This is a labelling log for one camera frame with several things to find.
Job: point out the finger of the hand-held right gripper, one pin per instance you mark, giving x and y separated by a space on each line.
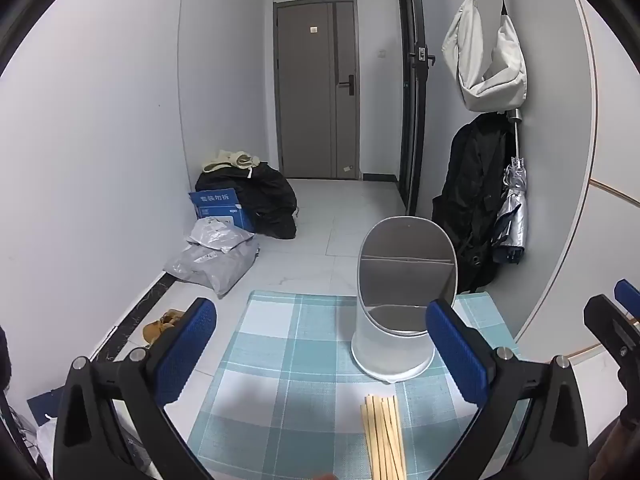
628 297
605 320

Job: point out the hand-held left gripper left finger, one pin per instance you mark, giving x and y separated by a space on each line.
187 350

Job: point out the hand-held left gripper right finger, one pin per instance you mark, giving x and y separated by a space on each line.
457 355

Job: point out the white utensil holder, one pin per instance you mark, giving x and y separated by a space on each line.
390 355

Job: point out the bundle of wooden chopsticks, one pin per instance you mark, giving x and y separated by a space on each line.
382 435

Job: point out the white shoulder bag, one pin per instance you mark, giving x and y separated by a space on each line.
490 60

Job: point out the brown shoes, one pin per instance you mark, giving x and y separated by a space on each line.
160 327

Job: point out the dark cloth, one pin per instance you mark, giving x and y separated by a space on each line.
617 452

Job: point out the grey parcel bag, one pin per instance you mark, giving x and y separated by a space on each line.
215 267

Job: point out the teal checked tablecloth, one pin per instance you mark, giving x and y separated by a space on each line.
280 360

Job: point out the silver folded umbrella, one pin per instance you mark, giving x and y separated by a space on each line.
512 210

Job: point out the blue cardboard box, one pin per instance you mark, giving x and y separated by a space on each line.
215 202

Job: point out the dark blue flat box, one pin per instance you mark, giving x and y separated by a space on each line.
45 402

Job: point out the white plastic bag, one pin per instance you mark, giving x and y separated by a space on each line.
47 432

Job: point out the black jacket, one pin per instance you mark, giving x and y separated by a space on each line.
475 185

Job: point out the black bag pile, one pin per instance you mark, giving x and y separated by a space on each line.
265 195

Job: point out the beige cloth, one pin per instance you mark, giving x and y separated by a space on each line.
225 159

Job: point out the black side door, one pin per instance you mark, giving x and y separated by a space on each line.
412 135

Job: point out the grey entrance door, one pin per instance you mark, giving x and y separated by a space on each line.
310 110

